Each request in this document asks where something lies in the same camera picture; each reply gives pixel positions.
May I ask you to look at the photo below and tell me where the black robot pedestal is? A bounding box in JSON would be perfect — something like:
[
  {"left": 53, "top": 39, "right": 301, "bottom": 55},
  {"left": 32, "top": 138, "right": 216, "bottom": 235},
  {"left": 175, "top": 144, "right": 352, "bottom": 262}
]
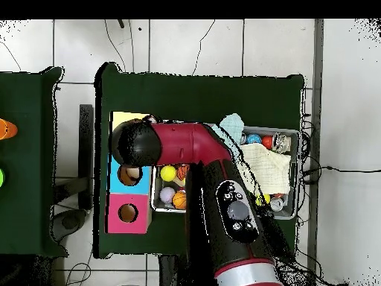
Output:
[{"left": 159, "top": 254, "right": 187, "bottom": 286}]

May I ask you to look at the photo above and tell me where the wooden box with three holes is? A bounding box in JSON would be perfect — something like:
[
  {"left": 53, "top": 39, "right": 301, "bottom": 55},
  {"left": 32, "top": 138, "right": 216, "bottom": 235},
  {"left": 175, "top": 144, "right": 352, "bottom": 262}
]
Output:
[{"left": 105, "top": 111, "right": 156, "bottom": 235}]

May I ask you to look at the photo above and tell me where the dark green table cloth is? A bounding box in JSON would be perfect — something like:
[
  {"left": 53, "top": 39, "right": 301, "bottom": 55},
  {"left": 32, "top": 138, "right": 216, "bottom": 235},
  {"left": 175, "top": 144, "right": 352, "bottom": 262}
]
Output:
[{"left": 93, "top": 61, "right": 305, "bottom": 259}]

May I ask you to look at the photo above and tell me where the small orange basketball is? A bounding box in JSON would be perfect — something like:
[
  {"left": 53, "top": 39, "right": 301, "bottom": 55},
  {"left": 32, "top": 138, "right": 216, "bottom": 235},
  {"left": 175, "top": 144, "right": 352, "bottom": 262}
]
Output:
[{"left": 171, "top": 190, "right": 188, "bottom": 210}]

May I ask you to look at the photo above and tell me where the dark green side table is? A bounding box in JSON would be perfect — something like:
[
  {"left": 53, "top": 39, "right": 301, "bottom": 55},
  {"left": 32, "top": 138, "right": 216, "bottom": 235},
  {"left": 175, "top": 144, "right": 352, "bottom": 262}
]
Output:
[{"left": 0, "top": 66, "right": 69, "bottom": 258}]

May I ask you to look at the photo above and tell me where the yellow tennis ball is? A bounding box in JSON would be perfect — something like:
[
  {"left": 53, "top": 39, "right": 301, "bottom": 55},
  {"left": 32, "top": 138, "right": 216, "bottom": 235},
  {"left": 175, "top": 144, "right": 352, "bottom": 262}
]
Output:
[{"left": 159, "top": 165, "right": 177, "bottom": 182}]

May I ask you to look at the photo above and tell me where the shallow clear mesh bin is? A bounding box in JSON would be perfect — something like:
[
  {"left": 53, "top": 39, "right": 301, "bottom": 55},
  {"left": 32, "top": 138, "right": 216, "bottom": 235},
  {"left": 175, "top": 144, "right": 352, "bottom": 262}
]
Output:
[{"left": 150, "top": 119, "right": 301, "bottom": 220}]

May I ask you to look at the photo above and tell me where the orange tiger plush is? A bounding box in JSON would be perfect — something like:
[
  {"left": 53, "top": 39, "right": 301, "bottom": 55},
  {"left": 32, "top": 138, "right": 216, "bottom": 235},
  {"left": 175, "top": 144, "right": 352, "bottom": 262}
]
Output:
[{"left": 176, "top": 164, "right": 190, "bottom": 181}]

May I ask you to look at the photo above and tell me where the cream muslin cloth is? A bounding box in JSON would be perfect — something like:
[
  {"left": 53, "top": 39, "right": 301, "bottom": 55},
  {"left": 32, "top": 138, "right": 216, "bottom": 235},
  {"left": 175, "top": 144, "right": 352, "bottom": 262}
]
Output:
[{"left": 237, "top": 143, "right": 292, "bottom": 196}]

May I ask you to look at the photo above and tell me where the black power cable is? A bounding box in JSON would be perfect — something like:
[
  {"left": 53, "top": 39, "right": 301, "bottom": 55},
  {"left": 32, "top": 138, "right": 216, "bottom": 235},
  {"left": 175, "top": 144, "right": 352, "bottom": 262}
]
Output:
[{"left": 300, "top": 165, "right": 381, "bottom": 184}]

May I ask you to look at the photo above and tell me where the mint muslin cloth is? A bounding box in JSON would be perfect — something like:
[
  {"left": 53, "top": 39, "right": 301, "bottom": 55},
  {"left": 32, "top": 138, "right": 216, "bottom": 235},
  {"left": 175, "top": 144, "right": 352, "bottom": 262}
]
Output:
[{"left": 212, "top": 112, "right": 246, "bottom": 147}]

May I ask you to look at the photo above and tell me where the white baseball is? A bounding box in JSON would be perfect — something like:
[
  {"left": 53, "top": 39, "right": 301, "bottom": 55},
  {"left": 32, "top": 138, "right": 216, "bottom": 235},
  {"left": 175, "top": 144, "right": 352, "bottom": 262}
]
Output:
[{"left": 159, "top": 186, "right": 176, "bottom": 204}]

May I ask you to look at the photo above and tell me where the orange cone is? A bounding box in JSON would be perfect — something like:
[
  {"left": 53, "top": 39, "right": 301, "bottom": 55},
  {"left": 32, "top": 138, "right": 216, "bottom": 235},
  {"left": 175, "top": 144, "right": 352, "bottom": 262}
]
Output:
[{"left": 0, "top": 118, "right": 19, "bottom": 141}]

